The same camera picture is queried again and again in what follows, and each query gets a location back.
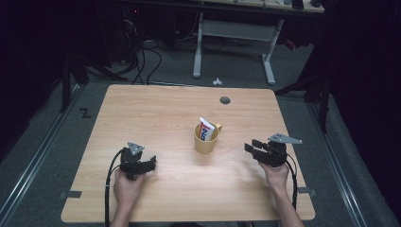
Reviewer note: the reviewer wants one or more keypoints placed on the white toothpaste tube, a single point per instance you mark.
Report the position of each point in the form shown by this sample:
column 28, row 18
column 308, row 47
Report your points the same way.
column 206, row 130

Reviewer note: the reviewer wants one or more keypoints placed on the grey tape strip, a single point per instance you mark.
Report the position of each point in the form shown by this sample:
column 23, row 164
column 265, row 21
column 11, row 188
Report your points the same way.
column 72, row 194
column 308, row 191

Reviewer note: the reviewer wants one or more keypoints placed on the person's left hand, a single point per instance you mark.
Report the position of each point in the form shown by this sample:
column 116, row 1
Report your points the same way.
column 127, row 189

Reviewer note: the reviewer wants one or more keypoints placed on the metal floor rail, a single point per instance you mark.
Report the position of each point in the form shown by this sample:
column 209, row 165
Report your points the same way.
column 28, row 170
column 337, row 164

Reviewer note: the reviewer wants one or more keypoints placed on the grey table grommet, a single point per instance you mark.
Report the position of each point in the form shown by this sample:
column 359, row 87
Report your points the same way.
column 225, row 100

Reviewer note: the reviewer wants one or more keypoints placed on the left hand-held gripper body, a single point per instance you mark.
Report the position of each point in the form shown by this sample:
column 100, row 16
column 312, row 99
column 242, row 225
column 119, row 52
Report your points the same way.
column 130, row 162

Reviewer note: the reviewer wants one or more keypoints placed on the red object under desk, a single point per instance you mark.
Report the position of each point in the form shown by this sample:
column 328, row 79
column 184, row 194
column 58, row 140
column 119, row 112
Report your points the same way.
column 290, row 44

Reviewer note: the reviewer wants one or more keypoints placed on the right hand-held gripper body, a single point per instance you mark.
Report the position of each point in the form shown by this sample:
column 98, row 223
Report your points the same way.
column 275, row 154

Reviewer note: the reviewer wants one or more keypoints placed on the dark computer tower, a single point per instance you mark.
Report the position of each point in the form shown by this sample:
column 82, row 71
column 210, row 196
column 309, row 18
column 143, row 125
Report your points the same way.
column 130, row 31

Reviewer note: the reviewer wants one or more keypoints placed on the person's right hand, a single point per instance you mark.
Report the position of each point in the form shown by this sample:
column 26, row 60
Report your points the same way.
column 276, row 176

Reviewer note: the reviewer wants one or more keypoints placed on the desk with white frame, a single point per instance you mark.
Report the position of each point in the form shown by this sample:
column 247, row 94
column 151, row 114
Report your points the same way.
column 236, row 30

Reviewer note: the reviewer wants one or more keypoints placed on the yellow cup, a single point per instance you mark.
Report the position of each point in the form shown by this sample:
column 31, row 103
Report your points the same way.
column 205, row 145

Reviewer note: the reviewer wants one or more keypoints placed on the small white floor object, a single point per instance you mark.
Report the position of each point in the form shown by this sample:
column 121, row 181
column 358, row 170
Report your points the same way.
column 217, row 82

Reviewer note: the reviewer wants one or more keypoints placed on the black metal stand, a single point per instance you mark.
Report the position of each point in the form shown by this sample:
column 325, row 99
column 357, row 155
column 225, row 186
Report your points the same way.
column 65, row 85
column 324, row 107

